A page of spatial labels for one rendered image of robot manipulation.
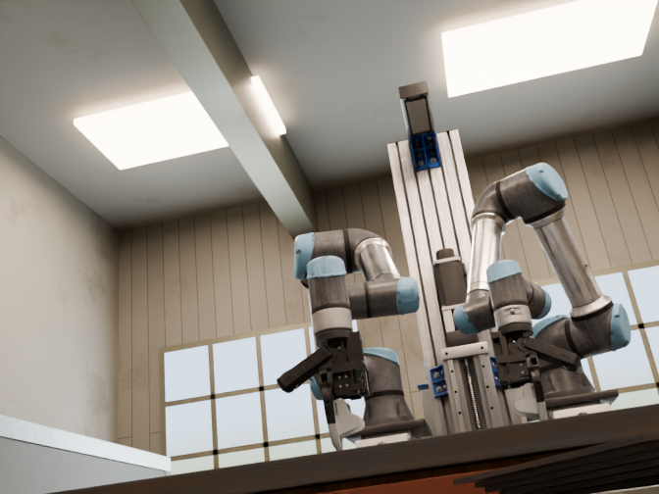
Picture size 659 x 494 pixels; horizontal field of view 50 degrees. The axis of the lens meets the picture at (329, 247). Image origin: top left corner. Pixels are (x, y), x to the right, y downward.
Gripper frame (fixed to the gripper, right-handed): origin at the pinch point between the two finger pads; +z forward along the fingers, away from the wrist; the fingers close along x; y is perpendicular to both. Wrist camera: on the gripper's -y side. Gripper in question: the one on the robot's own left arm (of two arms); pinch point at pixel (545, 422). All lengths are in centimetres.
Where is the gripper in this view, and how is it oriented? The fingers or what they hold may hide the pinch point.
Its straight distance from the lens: 152.1
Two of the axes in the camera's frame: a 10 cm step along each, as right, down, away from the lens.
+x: -2.3, -4.3, -8.8
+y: -9.7, 1.7, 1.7
